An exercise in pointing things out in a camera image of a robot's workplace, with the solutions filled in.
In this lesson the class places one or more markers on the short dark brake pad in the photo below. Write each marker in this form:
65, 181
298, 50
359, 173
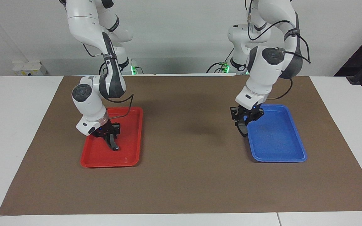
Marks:
242, 129

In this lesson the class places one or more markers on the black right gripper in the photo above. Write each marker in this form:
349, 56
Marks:
105, 129

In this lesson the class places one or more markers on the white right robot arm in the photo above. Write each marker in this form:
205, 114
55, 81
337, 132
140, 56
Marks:
86, 103

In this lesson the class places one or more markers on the blue plastic tray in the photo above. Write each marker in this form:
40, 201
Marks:
278, 141

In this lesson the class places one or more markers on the red plastic tray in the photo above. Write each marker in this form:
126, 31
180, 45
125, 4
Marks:
127, 144

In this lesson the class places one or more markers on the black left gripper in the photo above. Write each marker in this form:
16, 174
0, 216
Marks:
247, 113

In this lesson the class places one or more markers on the long curved dark brake pad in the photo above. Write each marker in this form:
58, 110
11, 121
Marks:
114, 145

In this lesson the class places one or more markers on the brown table mat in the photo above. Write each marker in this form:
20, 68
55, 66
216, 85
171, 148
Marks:
187, 175

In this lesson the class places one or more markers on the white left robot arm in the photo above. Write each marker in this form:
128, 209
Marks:
262, 72

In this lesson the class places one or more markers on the white wall outlet box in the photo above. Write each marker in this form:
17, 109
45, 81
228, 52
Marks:
27, 69

